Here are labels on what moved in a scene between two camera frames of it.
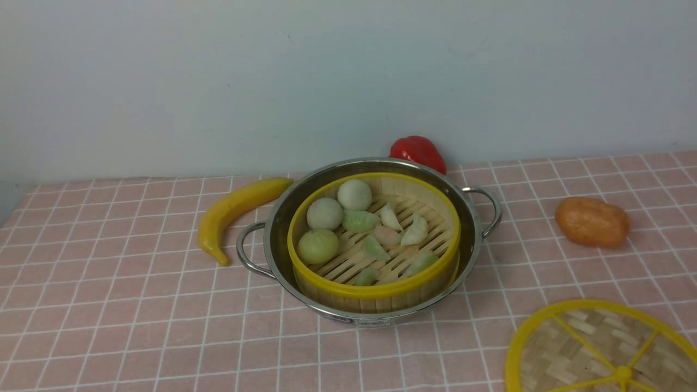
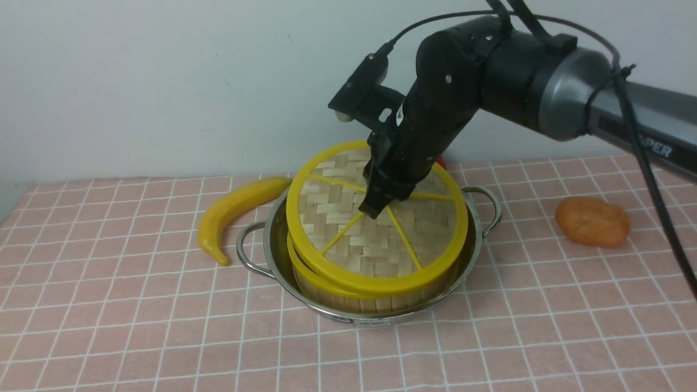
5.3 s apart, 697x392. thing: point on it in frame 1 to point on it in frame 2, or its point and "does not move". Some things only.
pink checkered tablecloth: (104, 287) does not move
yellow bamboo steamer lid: (600, 345) to (406, 242)
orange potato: (591, 222) does not move
